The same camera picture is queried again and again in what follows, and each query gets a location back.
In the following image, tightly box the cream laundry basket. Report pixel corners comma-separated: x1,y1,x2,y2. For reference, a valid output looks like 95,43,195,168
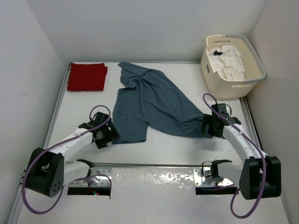
201,35,266,99

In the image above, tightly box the reflective foil panel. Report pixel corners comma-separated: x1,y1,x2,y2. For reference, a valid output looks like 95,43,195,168
112,167,195,199

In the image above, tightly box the red t shirt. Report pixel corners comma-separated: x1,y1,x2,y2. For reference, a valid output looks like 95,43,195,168
67,63,108,91

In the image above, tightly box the blue t shirt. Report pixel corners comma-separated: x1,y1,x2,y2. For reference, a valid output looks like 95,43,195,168
112,62,210,144

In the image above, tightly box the white t shirt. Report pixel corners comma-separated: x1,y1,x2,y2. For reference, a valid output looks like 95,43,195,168
208,45,245,81

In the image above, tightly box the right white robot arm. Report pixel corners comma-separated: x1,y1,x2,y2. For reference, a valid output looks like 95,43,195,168
201,104,281,200

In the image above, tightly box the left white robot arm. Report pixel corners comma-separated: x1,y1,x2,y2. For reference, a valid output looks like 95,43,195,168
21,112,119,198

